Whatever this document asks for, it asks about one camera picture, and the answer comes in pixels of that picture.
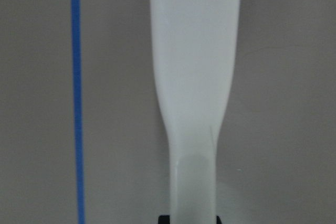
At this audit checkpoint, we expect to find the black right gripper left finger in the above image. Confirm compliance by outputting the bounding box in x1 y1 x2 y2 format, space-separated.
157 208 171 224

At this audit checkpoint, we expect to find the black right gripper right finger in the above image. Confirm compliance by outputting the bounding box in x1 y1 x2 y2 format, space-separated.
215 208 222 224

